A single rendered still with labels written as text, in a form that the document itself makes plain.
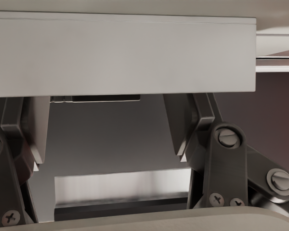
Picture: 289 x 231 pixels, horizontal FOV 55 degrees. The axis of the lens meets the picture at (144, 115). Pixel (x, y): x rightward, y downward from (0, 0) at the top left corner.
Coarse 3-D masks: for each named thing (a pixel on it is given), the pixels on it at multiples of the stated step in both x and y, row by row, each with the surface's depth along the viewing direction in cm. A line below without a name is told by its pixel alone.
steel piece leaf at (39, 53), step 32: (0, 32) 7; (32, 32) 7; (64, 32) 7; (96, 32) 8; (128, 32) 8; (160, 32) 8; (192, 32) 8; (224, 32) 8; (0, 64) 7; (32, 64) 7; (64, 64) 7; (96, 64) 8; (128, 64) 8; (160, 64) 8; (192, 64) 8; (224, 64) 8; (0, 96) 7; (32, 96) 7
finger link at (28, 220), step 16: (0, 144) 8; (0, 160) 8; (0, 176) 8; (16, 176) 8; (0, 192) 7; (16, 192) 7; (0, 208) 7; (16, 208) 7; (32, 208) 9; (0, 224) 7; (16, 224) 7
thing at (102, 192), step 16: (64, 176) 20; (80, 176) 20; (96, 176) 20; (112, 176) 20; (128, 176) 20; (144, 176) 20; (160, 176) 21; (176, 176) 21; (64, 192) 20; (80, 192) 20; (96, 192) 20; (112, 192) 20; (128, 192) 20; (144, 192) 21; (160, 192) 21; (176, 192) 21; (64, 208) 19; (80, 208) 19; (96, 208) 19; (112, 208) 19; (128, 208) 20; (144, 208) 20; (160, 208) 20; (176, 208) 20
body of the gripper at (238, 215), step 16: (208, 208) 8; (224, 208) 7; (240, 208) 7; (256, 208) 8; (32, 224) 7; (48, 224) 7; (64, 224) 7; (80, 224) 7; (96, 224) 7; (112, 224) 7; (128, 224) 7; (144, 224) 7; (160, 224) 7; (176, 224) 7; (192, 224) 7; (208, 224) 7; (224, 224) 7; (240, 224) 7; (256, 224) 7; (272, 224) 7; (288, 224) 7
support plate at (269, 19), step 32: (0, 0) 6; (32, 0) 6; (64, 0) 6; (96, 0) 6; (128, 0) 6; (160, 0) 7; (192, 0) 7; (224, 0) 7; (256, 0) 7; (288, 0) 7; (256, 32) 10; (288, 32) 11
